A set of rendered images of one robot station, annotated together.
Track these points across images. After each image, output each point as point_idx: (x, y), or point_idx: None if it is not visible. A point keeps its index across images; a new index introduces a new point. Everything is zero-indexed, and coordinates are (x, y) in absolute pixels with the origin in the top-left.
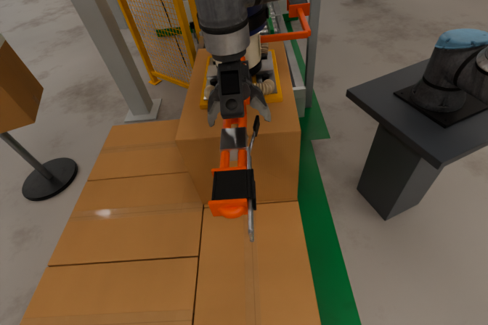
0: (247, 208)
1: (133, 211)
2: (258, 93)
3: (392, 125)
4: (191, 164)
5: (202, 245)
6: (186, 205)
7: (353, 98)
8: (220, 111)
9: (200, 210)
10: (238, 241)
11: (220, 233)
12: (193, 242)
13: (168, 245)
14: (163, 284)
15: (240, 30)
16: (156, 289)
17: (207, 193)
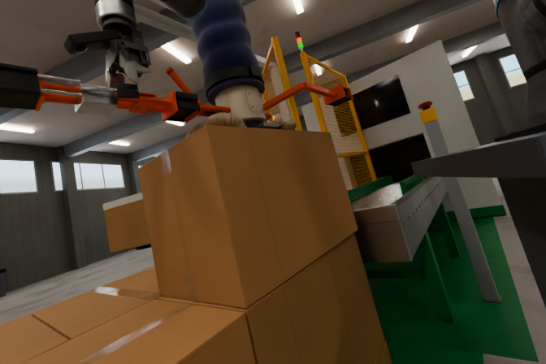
0: None
1: (119, 292)
2: (120, 48)
3: (447, 156)
4: (146, 205)
5: (91, 330)
6: (149, 294)
7: (417, 169)
8: (110, 82)
9: (149, 300)
10: (114, 338)
11: (121, 323)
12: (93, 325)
13: (80, 321)
14: (10, 353)
15: None
16: (0, 356)
17: (160, 266)
